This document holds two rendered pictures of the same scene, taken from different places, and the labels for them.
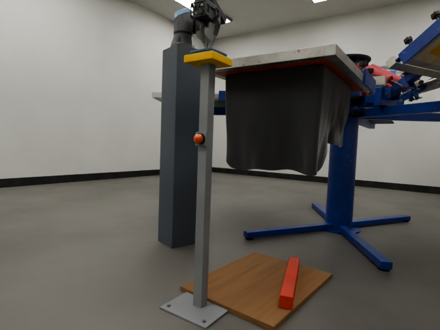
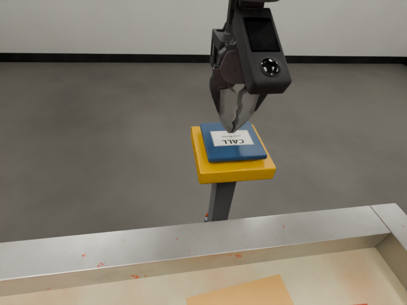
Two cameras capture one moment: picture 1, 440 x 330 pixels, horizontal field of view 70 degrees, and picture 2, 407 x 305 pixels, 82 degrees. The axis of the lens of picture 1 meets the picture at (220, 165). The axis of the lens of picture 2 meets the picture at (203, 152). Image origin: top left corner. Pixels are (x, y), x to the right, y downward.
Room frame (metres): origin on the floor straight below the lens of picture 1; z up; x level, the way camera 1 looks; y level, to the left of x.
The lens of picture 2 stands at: (1.37, -0.21, 1.22)
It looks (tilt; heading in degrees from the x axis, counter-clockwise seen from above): 42 degrees down; 134
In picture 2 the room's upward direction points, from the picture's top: 5 degrees clockwise
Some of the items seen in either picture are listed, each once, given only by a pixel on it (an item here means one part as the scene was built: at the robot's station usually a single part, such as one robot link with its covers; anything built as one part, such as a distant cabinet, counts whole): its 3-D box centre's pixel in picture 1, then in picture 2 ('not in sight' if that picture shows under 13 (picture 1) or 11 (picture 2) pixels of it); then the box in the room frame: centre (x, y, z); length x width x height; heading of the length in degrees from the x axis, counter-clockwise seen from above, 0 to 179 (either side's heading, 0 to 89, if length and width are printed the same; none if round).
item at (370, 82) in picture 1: (365, 82); not in sight; (1.62, -0.73, 0.98); 0.30 x 0.05 x 0.07; 146
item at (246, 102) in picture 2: (201, 36); (241, 104); (1.17, 0.08, 1.02); 0.06 x 0.03 x 0.09; 146
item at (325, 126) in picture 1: (332, 125); not in sight; (1.42, -0.50, 0.74); 0.46 x 0.04 x 0.42; 146
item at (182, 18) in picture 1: (184, 22); not in sight; (1.96, 0.25, 1.37); 0.13 x 0.12 x 0.14; 94
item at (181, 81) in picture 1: (179, 148); not in sight; (1.96, 0.25, 0.60); 0.18 x 0.18 x 1.20; 38
